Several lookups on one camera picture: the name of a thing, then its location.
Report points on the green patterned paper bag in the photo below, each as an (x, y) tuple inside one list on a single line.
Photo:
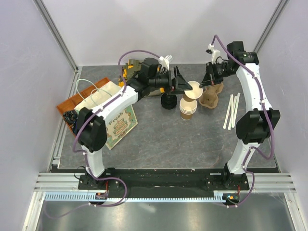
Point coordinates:
[(115, 120)]

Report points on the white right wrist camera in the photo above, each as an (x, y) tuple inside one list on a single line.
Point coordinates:
[(214, 53)]

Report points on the camouflage folded cloth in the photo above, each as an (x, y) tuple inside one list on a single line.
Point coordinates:
[(133, 66)]

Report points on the black lid stack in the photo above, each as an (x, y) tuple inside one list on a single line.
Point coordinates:
[(168, 101)]

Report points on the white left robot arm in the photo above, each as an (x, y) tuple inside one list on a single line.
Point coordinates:
[(91, 123)]

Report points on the brown pulp cup carrier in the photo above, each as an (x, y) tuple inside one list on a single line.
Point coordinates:
[(209, 98)]

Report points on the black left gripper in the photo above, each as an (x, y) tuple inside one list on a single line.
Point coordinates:
[(175, 86)]

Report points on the orange wooden tray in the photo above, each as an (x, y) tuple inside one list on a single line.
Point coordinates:
[(73, 101)]

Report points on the paper cup stack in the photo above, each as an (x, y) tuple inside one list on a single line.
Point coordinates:
[(187, 109)]

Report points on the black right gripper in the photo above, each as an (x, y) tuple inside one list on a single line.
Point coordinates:
[(207, 80)]

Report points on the white wrapped straw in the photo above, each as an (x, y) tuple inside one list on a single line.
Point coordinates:
[(236, 107), (231, 120), (230, 106)]

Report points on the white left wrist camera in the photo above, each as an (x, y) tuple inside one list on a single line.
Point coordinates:
[(165, 61)]

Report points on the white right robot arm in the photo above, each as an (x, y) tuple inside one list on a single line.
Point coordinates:
[(260, 118)]

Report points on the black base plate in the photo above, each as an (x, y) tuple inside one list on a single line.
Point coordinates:
[(204, 178)]

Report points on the brown paper coffee cup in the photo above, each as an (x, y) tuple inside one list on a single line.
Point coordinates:
[(193, 94)]

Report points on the grey slotted cable duct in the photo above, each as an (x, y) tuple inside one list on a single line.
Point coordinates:
[(107, 197)]

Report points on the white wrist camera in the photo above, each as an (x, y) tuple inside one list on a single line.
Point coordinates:
[(214, 53), (165, 61)]

